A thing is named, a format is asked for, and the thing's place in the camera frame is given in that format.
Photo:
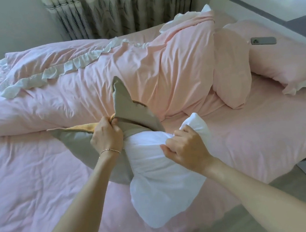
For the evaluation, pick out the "person's right hand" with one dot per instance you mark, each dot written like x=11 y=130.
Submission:
x=188 y=151

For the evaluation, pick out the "person's left hand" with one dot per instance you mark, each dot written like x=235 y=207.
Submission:
x=106 y=138

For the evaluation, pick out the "grey-green cushion cover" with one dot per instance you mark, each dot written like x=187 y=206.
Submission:
x=130 y=108

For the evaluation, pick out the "white cushion insert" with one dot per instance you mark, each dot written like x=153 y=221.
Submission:
x=160 y=189

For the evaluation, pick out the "person's right forearm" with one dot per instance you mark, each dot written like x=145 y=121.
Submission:
x=271 y=200

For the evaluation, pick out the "person's left forearm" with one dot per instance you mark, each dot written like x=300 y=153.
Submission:
x=81 y=208

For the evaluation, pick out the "pink pillow with white ruffle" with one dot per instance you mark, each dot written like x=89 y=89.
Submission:
x=285 y=61

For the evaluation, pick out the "pink duvet with white ruffle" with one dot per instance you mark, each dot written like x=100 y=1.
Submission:
x=138 y=72

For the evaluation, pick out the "pink bed sheet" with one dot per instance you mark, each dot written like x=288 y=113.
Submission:
x=265 y=136

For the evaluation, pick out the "cream and grey patterned curtain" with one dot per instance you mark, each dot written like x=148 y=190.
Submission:
x=118 y=10

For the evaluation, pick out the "grey smartphone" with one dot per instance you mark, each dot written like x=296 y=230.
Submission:
x=264 y=41

